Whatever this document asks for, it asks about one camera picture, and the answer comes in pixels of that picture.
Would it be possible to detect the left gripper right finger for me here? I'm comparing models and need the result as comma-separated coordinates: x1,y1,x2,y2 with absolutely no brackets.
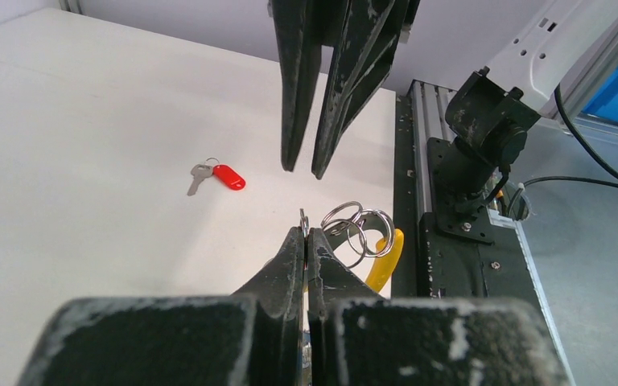
307,228,570,385

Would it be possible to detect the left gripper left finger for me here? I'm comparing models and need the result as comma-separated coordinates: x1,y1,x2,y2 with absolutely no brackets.
18,227,306,385

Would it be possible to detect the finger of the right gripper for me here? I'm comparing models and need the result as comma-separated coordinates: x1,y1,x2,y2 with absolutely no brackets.
311,0,419,179
270,0,322,171

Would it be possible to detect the metal key organizer ring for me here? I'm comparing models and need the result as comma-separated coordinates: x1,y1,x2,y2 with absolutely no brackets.
298,200,406,295

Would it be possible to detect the red tagged key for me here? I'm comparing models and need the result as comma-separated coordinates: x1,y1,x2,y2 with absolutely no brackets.
186,158,246,196

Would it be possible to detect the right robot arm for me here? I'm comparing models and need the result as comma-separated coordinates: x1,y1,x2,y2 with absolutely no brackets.
267,1,618,233

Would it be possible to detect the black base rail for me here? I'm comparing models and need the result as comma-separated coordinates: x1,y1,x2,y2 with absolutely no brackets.
392,80,552,321

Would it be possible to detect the right black camera cable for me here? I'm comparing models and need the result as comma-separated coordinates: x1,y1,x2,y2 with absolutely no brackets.
506,84,618,220

